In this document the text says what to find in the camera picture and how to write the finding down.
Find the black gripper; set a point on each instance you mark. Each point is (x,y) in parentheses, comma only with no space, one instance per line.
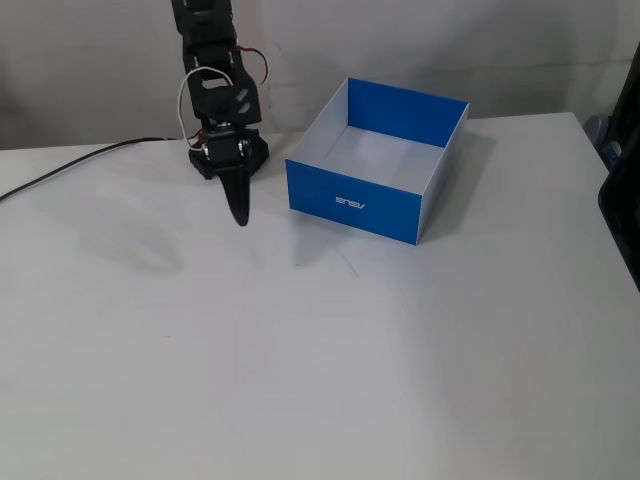
(225,151)

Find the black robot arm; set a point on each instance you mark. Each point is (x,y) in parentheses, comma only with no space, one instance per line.
(205,30)

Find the blue cardboard box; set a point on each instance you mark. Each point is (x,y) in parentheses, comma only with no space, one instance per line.
(350,200)

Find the black table clamp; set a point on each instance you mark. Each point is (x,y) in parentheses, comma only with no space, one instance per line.
(199,162)

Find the gray rounded object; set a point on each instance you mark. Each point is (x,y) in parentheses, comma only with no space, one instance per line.
(596,129)

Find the black plastic hard case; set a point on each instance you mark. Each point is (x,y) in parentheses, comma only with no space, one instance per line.
(622,200)

